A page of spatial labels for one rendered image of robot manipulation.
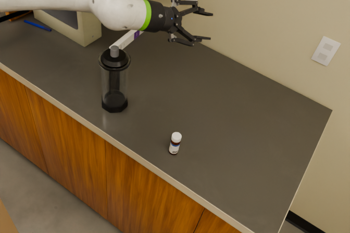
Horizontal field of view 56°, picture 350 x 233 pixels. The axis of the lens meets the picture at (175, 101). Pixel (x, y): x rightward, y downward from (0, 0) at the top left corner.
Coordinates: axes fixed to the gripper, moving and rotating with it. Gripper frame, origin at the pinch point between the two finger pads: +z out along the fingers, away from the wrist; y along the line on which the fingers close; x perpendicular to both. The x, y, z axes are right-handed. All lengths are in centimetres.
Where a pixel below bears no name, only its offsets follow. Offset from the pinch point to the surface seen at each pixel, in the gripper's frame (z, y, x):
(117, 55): -25.9, 12.5, -12.7
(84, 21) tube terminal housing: -20, 0, -50
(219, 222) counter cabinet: 1, 66, 15
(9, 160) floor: -26, 85, -134
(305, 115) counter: 47, 31, 17
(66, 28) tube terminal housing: -22, 3, -63
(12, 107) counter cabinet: -36, 43, -90
